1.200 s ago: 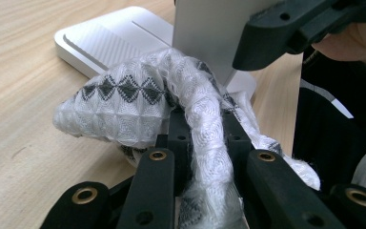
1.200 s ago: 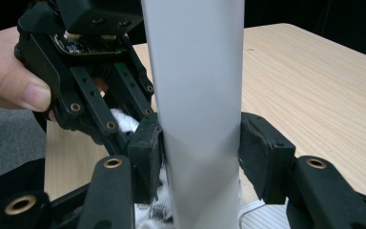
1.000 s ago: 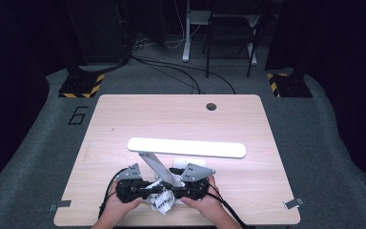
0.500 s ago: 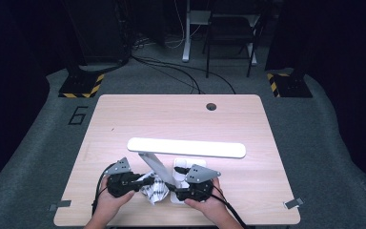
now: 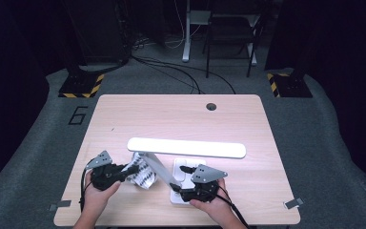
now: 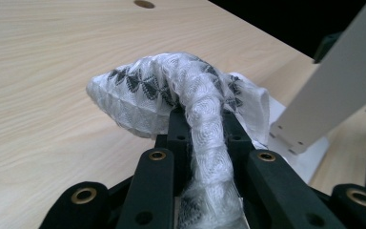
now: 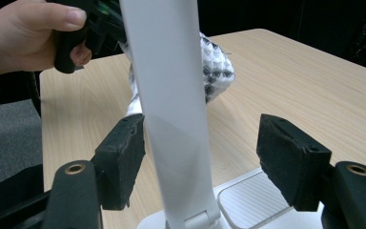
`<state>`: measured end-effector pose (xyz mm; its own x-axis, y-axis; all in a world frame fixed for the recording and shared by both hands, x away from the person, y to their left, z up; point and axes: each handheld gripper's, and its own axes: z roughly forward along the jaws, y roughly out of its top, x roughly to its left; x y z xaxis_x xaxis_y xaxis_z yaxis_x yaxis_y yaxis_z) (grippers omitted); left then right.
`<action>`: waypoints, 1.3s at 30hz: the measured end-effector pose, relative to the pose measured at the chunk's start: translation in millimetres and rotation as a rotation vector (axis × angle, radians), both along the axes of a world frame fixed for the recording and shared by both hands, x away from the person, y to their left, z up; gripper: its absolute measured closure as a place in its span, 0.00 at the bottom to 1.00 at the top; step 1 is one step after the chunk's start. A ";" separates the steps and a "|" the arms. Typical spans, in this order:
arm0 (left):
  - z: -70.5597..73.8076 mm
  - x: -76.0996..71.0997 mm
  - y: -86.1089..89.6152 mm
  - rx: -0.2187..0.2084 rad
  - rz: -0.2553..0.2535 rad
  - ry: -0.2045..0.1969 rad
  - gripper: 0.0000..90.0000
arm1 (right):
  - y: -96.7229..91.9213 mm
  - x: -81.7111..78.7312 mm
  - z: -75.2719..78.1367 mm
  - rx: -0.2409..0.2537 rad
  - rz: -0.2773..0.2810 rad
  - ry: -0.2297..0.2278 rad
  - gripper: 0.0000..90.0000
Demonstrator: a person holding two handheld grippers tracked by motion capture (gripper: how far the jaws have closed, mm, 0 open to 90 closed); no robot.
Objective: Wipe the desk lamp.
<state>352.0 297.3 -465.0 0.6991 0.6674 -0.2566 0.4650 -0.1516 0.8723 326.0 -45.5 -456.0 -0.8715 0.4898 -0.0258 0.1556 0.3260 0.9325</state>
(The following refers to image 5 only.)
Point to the black folding chair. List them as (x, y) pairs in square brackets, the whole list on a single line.
[(232, 28)]

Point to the black yellow striped stand base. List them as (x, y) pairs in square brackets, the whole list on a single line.
[(81, 86), (290, 86)]

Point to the white desk frame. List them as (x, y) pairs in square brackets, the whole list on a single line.
[(186, 38)]

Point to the white desk lamp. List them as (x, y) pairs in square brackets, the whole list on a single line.
[(187, 148)]

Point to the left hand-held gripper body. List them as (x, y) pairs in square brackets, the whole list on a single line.
[(106, 176)]

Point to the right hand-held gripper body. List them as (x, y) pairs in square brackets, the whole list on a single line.
[(205, 187)]

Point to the person's right hand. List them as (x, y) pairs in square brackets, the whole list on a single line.
[(214, 208)]

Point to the black cabinet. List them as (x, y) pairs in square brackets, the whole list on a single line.
[(98, 31)]

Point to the person's left hand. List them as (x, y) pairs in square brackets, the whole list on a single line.
[(98, 198)]

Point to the grey tape piece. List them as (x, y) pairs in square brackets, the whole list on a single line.
[(60, 204), (294, 203)]

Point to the white black patterned cloth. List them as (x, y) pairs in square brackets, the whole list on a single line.
[(144, 176)]

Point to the dark curtain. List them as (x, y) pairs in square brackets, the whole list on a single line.
[(346, 79), (6, 95)]

